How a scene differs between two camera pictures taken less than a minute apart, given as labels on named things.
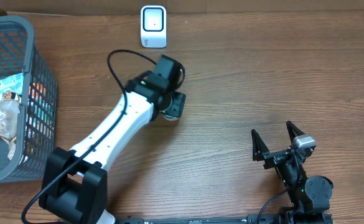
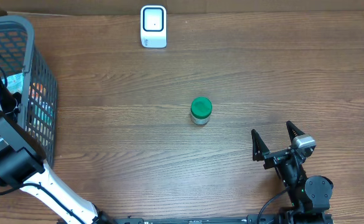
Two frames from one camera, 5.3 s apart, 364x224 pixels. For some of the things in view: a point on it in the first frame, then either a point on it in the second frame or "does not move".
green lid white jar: [171, 117] → [201, 109]
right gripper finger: [259, 147] does not move
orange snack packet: [37, 91] does not move
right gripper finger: [293, 130] does not move
